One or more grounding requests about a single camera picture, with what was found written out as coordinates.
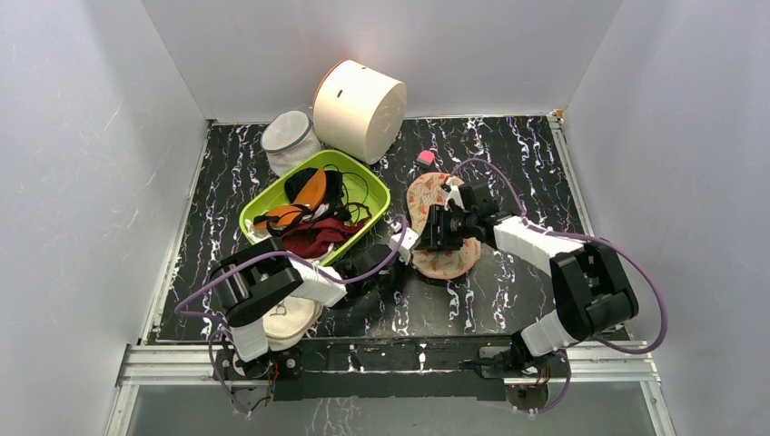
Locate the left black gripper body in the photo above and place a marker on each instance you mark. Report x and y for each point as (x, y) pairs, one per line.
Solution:
(393, 280)

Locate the maroon bra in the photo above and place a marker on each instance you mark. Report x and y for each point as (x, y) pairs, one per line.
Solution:
(313, 240)

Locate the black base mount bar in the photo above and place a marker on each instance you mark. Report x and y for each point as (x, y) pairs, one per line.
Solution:
(475, 366)

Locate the orange black bra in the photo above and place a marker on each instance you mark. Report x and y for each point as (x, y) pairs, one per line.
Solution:
(314, 194)

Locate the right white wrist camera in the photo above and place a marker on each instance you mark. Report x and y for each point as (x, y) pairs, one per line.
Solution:
(453, 201)

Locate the green plastic bin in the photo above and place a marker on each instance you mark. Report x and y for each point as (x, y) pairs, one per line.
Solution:
(367, 196)

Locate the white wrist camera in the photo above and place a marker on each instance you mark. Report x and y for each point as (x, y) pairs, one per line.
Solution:
(403, 240)
(453, 201)

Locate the cream round mesh laundry bag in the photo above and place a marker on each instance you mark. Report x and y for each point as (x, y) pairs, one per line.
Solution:
(288, 321)

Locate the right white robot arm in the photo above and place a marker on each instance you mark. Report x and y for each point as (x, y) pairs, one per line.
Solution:
(590, 286)

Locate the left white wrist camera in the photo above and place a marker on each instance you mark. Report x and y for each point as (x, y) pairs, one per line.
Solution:
(403, 240)

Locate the aluminium frame rail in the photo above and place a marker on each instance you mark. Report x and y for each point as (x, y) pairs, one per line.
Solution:
(170, 365)

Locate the pink small block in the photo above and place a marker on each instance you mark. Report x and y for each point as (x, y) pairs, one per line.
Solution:
(426, 159)

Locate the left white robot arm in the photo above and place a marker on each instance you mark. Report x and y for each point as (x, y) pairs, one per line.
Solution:
(270, 301)

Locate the white garment in bin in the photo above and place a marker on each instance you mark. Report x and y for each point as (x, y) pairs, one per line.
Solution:
(256, 236)

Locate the white mesh cylindrical laundry bag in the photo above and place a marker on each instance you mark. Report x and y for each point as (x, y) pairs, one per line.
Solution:
(288, 141)

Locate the white cylindrical container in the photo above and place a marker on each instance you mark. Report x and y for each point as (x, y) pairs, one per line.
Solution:
(359, 110)

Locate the floral mesh laundry bag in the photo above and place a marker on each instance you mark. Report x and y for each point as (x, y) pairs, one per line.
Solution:
(439, 255)

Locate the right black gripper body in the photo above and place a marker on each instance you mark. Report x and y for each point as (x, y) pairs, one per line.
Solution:
(434, 229)

